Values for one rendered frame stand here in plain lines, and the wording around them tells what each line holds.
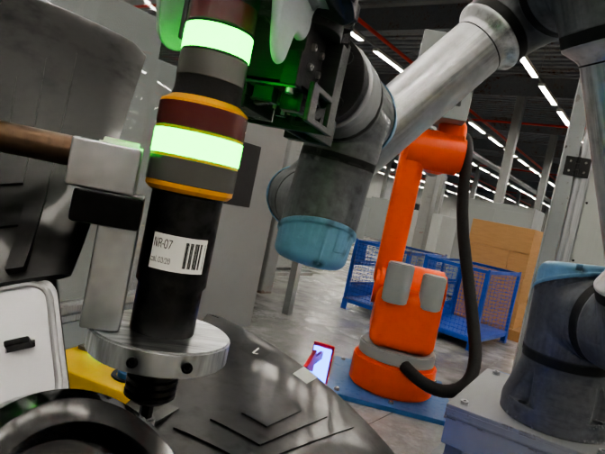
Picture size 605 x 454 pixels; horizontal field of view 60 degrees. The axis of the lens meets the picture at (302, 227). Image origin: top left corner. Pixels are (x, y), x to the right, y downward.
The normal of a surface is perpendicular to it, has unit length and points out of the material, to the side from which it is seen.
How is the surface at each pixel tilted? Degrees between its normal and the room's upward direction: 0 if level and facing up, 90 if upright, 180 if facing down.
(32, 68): 45
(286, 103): 90
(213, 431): 5
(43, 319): 53
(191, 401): 5
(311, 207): 89
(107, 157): 90
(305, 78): 90
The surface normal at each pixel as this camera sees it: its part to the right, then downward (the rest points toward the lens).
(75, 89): 0.44, -0.61
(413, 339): -0.14, 0.03
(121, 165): 0.26, 0.11
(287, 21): 0.96, 0.22
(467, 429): -0.55, -0.07
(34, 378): 0.20, -0.52
